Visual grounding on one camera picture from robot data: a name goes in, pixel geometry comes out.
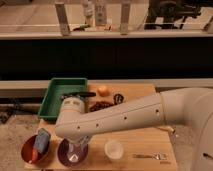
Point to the wooden board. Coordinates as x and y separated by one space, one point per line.
146 141

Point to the black handled utensil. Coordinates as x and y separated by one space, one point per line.
78 94

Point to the green plastic tray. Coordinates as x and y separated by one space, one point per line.
51 103

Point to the white cup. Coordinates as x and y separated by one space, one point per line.
114 150

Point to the bunch of dark grapes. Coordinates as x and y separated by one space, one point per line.
100 105

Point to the orange carrot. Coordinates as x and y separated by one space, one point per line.
34 156

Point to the orange fruit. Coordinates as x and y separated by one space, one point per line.
103 91

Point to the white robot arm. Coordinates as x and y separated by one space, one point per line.
192 107

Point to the purple bowl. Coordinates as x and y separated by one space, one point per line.
62 155

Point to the red bowl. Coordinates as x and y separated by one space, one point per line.
26 151

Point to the yellow handled tool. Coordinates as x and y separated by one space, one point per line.
169 129

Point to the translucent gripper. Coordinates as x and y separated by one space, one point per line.
78 150

